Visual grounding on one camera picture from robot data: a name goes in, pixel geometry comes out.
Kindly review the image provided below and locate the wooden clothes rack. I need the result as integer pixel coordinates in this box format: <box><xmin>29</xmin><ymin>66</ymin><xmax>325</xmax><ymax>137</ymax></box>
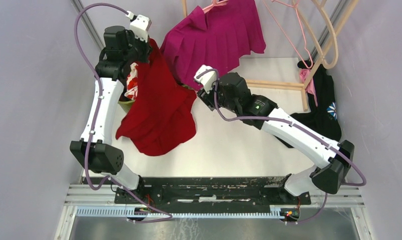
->
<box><xmin>182</xmin><ymin>0</ymin><xmax>360</xmax><ymax>113</ymax></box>

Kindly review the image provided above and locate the pink cloth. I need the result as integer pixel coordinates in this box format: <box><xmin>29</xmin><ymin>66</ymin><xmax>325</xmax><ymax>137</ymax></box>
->
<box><xmin>298</xmin><ymin>67</ymin><xmax>319</xmax><ymax>107</ymax></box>

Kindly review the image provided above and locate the pink wire hanger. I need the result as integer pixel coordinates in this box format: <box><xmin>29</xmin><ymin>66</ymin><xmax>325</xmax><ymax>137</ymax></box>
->
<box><xmin>262</xmin><ymin>0</ymin><xmax>313</xmax><ymax>69</ymax></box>

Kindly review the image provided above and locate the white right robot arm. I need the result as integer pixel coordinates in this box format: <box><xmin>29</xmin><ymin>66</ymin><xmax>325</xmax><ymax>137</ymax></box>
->
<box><xmin>194</xmin><ymin>69</ymin><xmax>354</xmax><ymax>204</ymax></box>

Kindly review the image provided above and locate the aluminium corner rail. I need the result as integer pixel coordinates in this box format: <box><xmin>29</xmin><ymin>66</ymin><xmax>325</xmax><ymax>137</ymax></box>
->
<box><xmin>70</xmin><ymin>0</ymin><xmax>104</xmax><ymax>50</ymax></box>

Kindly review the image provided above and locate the red dress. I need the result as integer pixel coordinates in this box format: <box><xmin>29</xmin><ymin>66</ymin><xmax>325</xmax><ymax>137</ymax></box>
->
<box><xmin>115</xmin><ymin>39</ymin><xmax>196</xmax><ymax>157</ymax></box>

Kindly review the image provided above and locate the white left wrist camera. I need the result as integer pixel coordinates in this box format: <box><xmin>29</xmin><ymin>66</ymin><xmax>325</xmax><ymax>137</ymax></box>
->
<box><xmin>126</xmin><ymin>11</ymin><xmax>152</xmax><ymax>43</ymax></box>

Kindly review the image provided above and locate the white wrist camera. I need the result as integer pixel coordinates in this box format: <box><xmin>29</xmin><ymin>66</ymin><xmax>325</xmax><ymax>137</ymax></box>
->
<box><xmin>194</xmin><ymin>64</ymin><xmax>218</xmax><ymax>94</ymax></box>
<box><xmin>126</xmin><ymin>11</ymin><xmax>152</xmax><ymax>43</ymax></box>

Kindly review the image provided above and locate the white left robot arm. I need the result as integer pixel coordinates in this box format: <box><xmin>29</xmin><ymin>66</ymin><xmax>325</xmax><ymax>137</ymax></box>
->
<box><xmin>70</xmin><ymin>25</ymin><xmax>152</xmax><ymax>204</ymax></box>

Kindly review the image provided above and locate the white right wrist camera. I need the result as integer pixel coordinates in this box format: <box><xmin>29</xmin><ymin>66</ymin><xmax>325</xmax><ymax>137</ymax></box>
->
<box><xmin>194</xmin><ymin>64</ymin><xmax>218</xmax><ymax>94</ymax></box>

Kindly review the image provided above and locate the beige plastic hanger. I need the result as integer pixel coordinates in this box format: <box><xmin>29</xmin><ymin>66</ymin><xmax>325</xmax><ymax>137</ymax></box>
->
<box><xmin>291</xmin><ymin>0</ymin><xmax>339</xmax><ymax>69</ymax></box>

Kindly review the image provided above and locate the magenta pleated skirt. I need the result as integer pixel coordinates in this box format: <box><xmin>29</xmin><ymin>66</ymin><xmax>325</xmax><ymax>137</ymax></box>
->
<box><xmin>160</xmin><ymin>0</ymin><xmax>266</xmax><ymax>91</ymax></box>

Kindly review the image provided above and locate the black shirt with flower print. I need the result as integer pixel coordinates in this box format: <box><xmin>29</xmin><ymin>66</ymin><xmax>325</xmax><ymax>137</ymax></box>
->
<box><xmin>291</xmin><ymin>64</ymin><xmax>342</xmax><ymax>141</ymax></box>

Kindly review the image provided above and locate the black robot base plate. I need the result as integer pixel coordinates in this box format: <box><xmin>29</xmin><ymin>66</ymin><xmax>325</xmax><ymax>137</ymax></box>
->
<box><xmin>68</xmin><ymin>177</ymin><xmax>325</xmax><ymax>218</ymax></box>

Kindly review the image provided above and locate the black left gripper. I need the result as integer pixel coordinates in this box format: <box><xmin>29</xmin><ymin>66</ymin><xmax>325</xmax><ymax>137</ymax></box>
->
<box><xmin>123</xmin><ymin>30</ymin><xmax>152</xmax><ymax>65</ymax></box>

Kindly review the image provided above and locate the olive green plastic basket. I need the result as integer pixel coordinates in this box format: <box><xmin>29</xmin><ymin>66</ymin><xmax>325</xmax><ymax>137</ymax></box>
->
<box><xmin>118</xmin><ymin>84</ymin><xmax>194</xmax><ymax>113</ymax></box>

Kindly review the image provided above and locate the white red floral garment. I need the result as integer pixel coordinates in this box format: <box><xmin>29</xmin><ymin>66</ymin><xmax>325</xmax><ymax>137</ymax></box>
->
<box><xmin>124</xmin><ymin>63</ymin><xmax>138</xmax><ymax>101</ymax></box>

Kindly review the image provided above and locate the pink hanger of magenta skirt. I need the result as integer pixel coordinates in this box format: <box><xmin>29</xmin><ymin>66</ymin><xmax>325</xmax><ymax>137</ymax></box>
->
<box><xmin>202</xmin><ymin>0</ymin><xmax>228</xmax><ymax>13</ymax></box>

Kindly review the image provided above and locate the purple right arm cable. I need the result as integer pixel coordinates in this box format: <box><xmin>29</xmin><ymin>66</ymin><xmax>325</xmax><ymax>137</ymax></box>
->
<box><xmin>195</xmin><ymin>67</ymin><xmax>367</xmax><ymax>225</ymax></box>

